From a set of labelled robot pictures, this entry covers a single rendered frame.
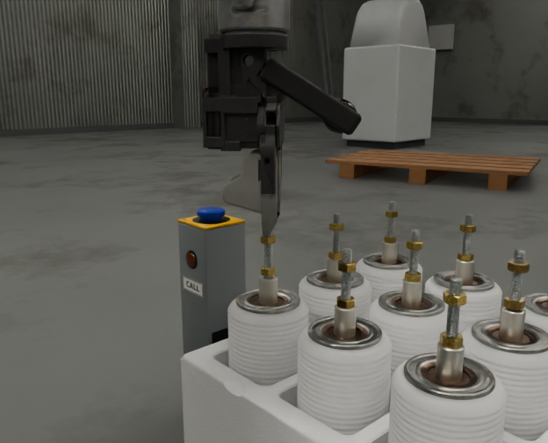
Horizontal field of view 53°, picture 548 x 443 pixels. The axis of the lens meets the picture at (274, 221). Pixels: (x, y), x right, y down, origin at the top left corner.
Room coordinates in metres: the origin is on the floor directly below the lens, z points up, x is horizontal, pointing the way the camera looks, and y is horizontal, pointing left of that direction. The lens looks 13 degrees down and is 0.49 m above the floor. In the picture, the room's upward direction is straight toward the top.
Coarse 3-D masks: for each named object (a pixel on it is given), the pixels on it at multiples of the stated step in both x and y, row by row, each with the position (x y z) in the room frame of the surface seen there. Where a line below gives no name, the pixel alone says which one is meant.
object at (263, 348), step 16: (304, 304) 0.60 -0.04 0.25; (240, 320) 0.57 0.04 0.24; (256, 320) 0.56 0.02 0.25; (272, 320) 0.56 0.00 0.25; (288, 320) 0.56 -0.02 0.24; (304, 320) 0.58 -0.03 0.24; (240, 336) 0.57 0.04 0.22; (256, 336) 0.56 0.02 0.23; (272, 336) 0.56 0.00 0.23; (288, 336) 0.56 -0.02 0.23; (240, 352) 0.57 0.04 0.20; (256, 352) 0.56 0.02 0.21; (272, 352) 0.56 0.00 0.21; (288, 352) 0.56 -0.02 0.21; (240, 368) 0.57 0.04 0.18; (256, 368) 0.56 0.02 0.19; (272, 368) 0.56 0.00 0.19; (288, 368) 0.56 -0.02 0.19; (272, 384) 0.56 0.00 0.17
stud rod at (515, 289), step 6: (516, 252) 0.51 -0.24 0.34; (522, 252) 0.50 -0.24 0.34; (516, 258) 0.51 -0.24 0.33; (522, 258) 0.50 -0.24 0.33; (516, 276) 0.51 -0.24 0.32; (522, 276) 0.51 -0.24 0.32; (516, 282) 0.50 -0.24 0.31; (510, 288) 0.51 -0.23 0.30; (516, 288) 0.50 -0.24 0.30; (510, 294) 0.51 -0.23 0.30; (516, 294) 0.50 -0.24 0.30; (516, 300) 0.50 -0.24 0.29
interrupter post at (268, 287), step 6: (276, 276) 0.61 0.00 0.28; (264, 282) 0.60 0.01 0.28; (270, 282) 0.59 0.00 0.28; (276, 282) 0.60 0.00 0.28; (264, 288) 0.60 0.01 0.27; (270, 288) 0.59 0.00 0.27; (276, 288) 0.60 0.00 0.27; (264, 294) 0.60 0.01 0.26; (270, 294) 0.59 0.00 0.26; (276, 294) 0.60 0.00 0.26; (264, 300) 0.60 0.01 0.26; (270, 300) 0.59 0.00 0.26; (276, 300) 0.60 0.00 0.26
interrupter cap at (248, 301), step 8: (256, 288) 0.64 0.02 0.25; (280, 288) 0.64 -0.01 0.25; (240, 296) 0.61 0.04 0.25; (248, 296) 0.61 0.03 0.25; (256, 296) 0.62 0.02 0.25; (280, 296) 0.62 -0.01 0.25; (288, 296) 0.61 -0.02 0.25; (296, 296) 0.61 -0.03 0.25; (240, 304) 0.59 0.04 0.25; (248, 304) 0.59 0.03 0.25; (256, 304) 0.60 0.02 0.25; (280, 304) 0.59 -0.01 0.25; (288, 304) 0.59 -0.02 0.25; (296, 304) 0.59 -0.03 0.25; (256, 312) 0.57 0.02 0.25; (264, 312) 0.57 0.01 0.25; (272, 312) 0.57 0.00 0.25; (280, 312) 0.57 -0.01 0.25
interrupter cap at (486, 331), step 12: (480, 324) 0.53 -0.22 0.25; (492, 324) 0.53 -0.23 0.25; (528, 324) 0.53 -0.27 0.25; (480, 336) 0.50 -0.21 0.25; (492, 336) 0.51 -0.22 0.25; (528, 336) 0.51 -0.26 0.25; (540, 336) 0.50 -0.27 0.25; (504, 348) 0.48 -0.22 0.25; (516, 348) 0.47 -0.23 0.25; (528, 348) 0.48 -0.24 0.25; (540, 348) 0.47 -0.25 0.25
